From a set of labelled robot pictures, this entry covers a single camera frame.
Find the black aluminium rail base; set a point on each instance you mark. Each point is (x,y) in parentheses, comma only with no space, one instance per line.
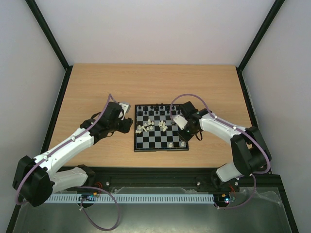
(199,179)

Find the left black frame post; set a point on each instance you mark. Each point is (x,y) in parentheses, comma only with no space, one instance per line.
(48,33)

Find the black frame post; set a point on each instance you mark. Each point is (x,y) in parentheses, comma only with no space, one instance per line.
(260,33)
(48,33)

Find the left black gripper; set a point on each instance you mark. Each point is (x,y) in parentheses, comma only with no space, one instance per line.
(128,124)

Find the black silver chess board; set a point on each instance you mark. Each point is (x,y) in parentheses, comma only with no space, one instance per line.
(156,140)

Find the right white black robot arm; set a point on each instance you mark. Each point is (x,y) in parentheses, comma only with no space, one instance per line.
(249,151)

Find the white slotted cable duct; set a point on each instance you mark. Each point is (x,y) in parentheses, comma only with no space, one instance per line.
(133,198)

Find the pile of white pieces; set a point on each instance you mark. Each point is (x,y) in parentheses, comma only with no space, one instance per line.
(151,125)

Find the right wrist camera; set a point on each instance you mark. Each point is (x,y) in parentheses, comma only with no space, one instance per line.
(180,121)

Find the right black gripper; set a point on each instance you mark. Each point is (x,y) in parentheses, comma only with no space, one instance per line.
(185,132)

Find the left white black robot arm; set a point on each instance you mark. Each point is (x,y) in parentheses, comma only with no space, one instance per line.
(39,177)

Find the right black frame post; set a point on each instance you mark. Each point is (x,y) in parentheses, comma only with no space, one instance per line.
(260,33)

